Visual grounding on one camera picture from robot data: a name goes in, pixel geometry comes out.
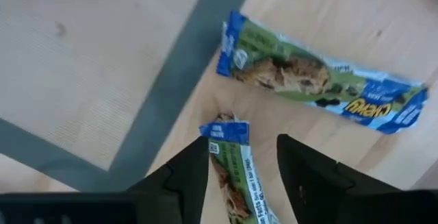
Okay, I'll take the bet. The green Chewy granola bar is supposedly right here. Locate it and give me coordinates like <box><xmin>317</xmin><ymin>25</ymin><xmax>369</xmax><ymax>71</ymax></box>
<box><xmin>199</xmin><ymin>112</ymin><xmax>282</xmax><ymax>224</ymax></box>
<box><xmin>216</xmin><ymin>10</ymin><xmax>429</xmax><ymax>135</ymax></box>

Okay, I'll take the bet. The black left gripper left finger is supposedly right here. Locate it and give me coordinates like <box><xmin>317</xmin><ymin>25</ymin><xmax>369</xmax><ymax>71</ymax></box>
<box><xmin>128</xmin><ymin>136</ymin><xmax>210</xmax><ymax>224</ymax></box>

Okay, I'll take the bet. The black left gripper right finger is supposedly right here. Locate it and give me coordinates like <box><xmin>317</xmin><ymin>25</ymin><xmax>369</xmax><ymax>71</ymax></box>
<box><xmin>276</xmin><ymin>134</ymin><xmax>404</xmax><ymax>224</ymax></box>

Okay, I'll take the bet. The grey-bordered beige mat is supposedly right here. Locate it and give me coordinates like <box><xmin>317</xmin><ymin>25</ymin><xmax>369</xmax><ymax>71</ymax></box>
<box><xmin>0</xmin><ymin>0</ymin><xmax>259</xmax><ymax>193</ymax></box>

